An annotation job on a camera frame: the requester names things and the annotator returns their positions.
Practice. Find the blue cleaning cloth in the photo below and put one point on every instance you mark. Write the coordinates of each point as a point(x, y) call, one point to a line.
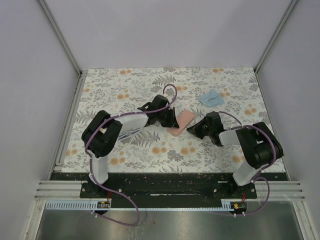
point(211, 99)

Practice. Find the pink glasses case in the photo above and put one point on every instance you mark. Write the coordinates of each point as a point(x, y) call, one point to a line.
point(183, 120)

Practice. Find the white frame sunglasses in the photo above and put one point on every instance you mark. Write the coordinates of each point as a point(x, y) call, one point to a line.
point(126, 133)

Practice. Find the right aluminium frame post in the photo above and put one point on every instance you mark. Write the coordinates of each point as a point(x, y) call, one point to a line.
point(276, 34)

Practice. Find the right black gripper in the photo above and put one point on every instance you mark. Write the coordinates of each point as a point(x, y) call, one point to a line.
point(195, 129)

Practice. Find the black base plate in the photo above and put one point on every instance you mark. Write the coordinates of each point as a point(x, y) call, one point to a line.
point(207, 185)

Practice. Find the white cable duct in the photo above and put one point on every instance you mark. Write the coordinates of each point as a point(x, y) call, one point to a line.
point(122, 205)

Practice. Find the floral table mat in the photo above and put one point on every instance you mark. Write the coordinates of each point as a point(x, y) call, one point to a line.
point(121, 90)

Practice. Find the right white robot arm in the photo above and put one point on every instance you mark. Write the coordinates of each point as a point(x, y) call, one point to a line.
point(259, 146)

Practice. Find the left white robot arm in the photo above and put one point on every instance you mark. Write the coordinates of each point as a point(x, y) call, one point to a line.
point(102, 133)

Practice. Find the aluminium frame post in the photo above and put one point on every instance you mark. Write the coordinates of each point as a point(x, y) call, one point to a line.
point(59, 35)
point(276, 34)

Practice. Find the left aluminium frame post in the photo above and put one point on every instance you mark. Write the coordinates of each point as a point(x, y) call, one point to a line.
point(59, 35)

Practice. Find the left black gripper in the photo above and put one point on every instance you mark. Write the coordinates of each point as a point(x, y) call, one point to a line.
point(172, 122)

